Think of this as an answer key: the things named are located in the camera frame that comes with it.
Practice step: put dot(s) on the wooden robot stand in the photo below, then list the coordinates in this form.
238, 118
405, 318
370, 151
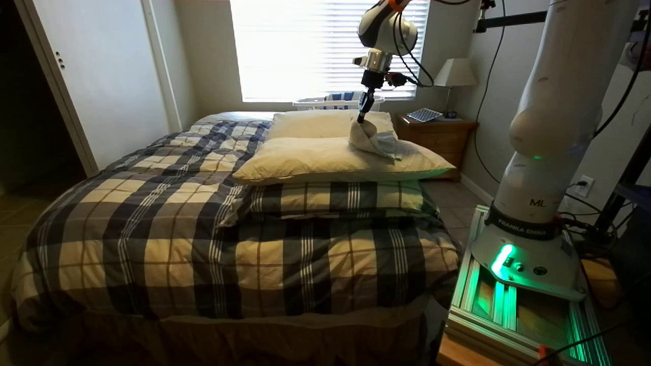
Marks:
460, 357

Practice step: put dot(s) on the black metal stand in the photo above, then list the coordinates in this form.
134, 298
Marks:
627, 180

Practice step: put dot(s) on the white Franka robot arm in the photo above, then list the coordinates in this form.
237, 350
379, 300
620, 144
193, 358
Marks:
570, 87

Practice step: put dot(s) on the white window blinds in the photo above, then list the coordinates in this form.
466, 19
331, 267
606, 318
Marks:
297, 47

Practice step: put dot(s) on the plaid covered bed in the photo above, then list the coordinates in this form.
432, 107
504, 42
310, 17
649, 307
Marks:
150, 230

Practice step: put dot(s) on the brown bed skirt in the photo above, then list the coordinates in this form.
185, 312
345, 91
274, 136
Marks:
272, 337

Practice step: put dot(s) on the white closet door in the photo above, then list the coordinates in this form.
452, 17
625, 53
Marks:
102, 81

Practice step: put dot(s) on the white table lamp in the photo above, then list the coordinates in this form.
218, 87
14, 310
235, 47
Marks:
452, 73

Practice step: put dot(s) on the wooden nightstand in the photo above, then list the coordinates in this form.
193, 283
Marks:
439, 139

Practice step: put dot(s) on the white towel with stripes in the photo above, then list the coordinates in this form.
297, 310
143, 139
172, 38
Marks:
376, 142

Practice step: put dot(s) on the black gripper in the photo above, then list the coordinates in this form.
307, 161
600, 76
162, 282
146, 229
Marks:
372, 81

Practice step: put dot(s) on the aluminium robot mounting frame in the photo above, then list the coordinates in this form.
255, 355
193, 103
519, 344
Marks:
501, 318

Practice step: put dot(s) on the book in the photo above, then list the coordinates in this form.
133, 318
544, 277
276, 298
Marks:
424, 115

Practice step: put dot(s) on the plaid pillow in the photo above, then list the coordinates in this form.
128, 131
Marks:
338, 195

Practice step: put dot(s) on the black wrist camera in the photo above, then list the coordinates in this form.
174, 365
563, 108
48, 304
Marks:
398, 80

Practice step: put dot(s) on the white wall outlet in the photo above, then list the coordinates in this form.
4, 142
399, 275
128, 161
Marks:
584, 183

